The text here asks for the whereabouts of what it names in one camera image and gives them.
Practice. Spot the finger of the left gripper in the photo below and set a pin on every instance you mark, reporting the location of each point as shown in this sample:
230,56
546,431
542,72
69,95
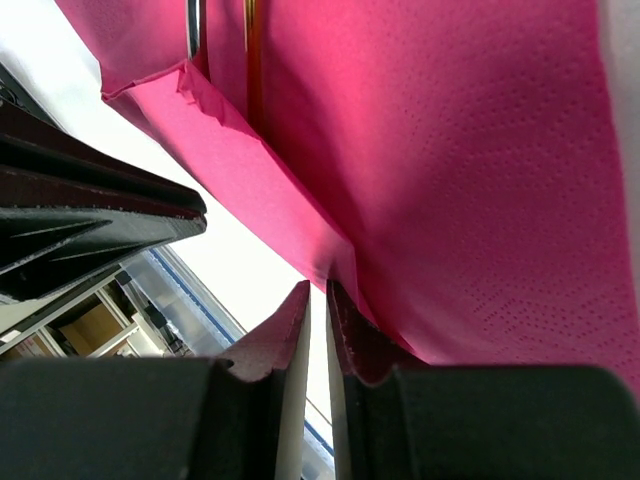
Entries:
41,165
45,250

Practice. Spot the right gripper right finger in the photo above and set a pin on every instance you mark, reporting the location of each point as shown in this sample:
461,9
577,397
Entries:
396,417

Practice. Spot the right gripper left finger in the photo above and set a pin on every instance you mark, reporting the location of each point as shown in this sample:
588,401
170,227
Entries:
236,415

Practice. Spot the silver fork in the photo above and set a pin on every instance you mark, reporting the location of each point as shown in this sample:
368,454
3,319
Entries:
195,26

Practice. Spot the magenta paper napkin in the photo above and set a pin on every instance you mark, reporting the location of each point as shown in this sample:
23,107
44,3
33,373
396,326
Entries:
454,164

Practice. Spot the gold ornate spoon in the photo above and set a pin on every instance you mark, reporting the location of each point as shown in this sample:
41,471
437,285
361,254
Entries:
253,37

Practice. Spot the aluminium mounting rail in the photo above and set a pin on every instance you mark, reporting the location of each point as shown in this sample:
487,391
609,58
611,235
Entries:
160,277

